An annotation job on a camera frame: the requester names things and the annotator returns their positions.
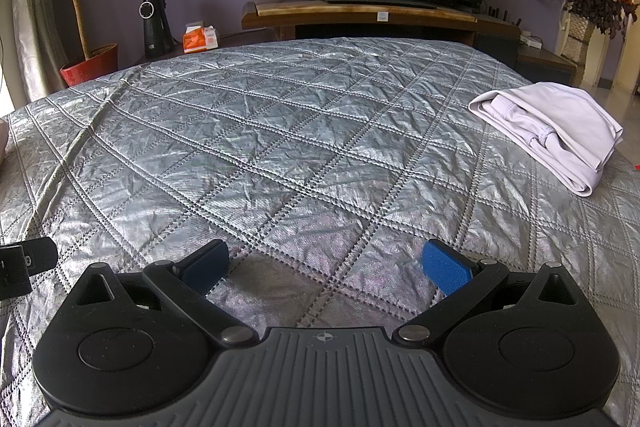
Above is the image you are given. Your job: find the orange tissue box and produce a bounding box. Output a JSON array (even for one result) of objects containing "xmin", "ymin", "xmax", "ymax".
[{"xmin": 182, "ymin": 24, "xmax": 220, "ymax": 54}]

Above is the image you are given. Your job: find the black cylindrical appliance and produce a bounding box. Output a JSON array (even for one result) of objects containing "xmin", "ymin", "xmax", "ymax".
[{"xmin": 138, "ymin": 0, "xmax": 176, "ymax": 58}]

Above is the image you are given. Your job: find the silver quilted bedspread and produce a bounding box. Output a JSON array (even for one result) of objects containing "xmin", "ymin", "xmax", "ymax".
[{"xmin": 0, "ymin": 37, "xmax": 640, "ymax": 427}]

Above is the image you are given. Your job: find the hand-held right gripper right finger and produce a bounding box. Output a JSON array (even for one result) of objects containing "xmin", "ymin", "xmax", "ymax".
[{"xmin": 391, "ymin": 239, "xmax": 577, "ymax": 349}]

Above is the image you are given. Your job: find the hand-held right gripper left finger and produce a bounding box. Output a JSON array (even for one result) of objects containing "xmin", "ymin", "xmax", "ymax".
[{"xmin": 75, "ymin": 239, "xmax": 258, "ymax": 349}]

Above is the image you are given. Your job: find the dark low cabinet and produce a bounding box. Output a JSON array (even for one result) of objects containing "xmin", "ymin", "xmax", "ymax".
[
  {"xmin": 134, "ymin": 31, "xmax": 282, "ymax": 64},
  {"xmin": 474, "ymin": 33, "xmax": 579, "ymax": 84}
]

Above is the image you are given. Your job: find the beige curtain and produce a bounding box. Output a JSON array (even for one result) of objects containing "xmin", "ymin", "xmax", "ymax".
[{"xmin": 0, "ymin": 0, "xmax": 72, "ymax": 108}]

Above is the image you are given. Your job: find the wooden television stand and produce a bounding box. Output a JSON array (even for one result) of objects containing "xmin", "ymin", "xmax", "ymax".
[{"xmin": 241, "ymin": 0, "xmax": 521, "ymax": 48}]

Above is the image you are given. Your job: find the row of small dark objects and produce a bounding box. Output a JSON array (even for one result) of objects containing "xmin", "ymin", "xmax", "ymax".
[{"xmin": 487, "ymin": 6, "xmax": 524, "ymax": 28}]

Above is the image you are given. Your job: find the folded lavender garment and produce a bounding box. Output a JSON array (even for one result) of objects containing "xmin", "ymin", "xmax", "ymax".
[{"xmin": 468, "ymin": 81, "xmax": 625, "ymax": 198}]

